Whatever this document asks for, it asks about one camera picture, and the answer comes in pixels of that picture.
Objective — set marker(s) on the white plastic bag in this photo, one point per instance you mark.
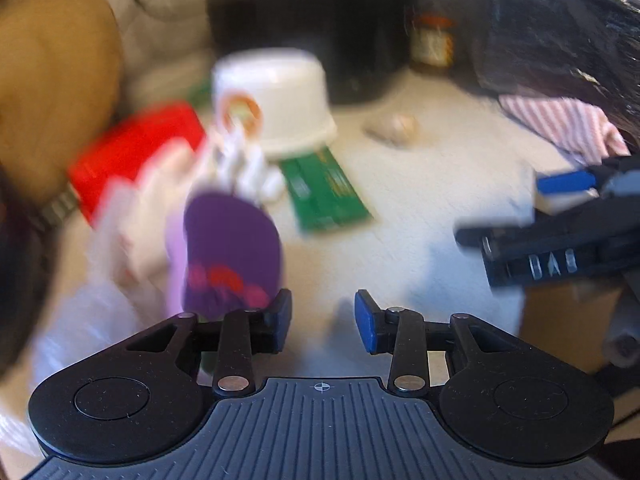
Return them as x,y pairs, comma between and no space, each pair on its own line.
75,330

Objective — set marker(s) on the glass pickle jar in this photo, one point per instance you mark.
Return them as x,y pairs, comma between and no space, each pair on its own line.
432,42

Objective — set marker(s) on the red plastic container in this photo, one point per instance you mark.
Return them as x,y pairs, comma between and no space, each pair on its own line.
135,145

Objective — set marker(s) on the wooden base cabinet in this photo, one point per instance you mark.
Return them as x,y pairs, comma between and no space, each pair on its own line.
560,325

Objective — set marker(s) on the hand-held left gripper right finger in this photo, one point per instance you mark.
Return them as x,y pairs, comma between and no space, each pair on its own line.
365,322

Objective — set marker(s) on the purple snack packet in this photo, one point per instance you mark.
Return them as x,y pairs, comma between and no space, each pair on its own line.
230,245

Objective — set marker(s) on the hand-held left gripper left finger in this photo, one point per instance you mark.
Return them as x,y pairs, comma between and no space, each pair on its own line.
281,317

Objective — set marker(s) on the pink striped towel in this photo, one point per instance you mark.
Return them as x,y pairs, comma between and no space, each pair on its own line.
565,120

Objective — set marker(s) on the round wooden cutting board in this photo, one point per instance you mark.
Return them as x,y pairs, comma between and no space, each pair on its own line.
55,85

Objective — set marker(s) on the grey black rice cooker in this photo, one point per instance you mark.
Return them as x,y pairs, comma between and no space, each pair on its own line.
310,35

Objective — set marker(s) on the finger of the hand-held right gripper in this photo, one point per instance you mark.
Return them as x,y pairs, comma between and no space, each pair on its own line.
565,182
470,236

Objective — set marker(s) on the white paper bowl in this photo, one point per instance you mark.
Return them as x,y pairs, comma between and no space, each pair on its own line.
290,95

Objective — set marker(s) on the black plastic bag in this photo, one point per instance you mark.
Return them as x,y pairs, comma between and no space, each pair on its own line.
550,35

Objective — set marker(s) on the green packet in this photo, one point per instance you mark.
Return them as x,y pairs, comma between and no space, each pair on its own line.
345,185
305,195

